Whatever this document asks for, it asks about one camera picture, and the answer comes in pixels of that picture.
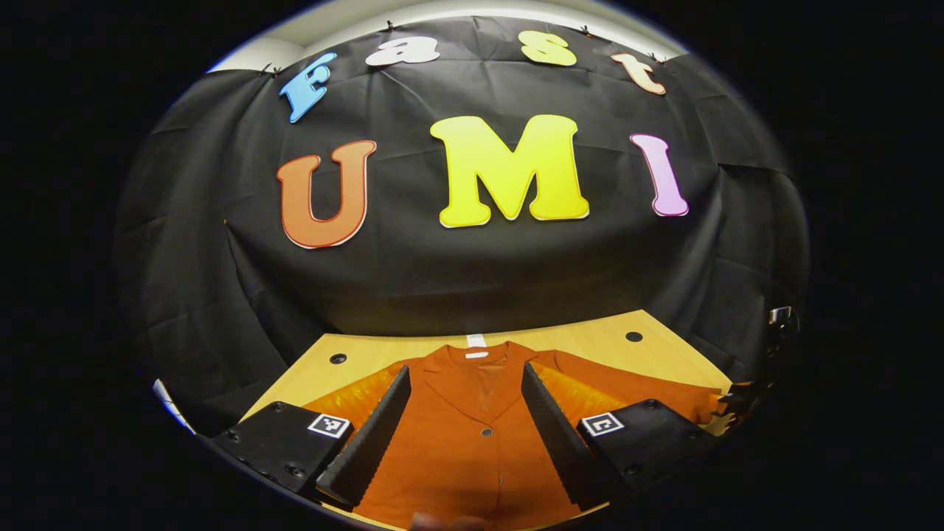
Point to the white tape strip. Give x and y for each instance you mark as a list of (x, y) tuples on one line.
[(476, 340)]

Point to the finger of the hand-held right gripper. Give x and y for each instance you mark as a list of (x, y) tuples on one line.
[(734, 402)]

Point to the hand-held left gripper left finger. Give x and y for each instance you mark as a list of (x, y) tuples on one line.
[(376, 435)]

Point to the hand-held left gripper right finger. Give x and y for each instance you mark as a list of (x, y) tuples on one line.
[(557, 442)]

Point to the black backdrop cloth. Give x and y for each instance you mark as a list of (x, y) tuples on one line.
[(472, 280)]

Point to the rust orange button shirt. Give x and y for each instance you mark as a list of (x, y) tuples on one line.
[(464, 457)]

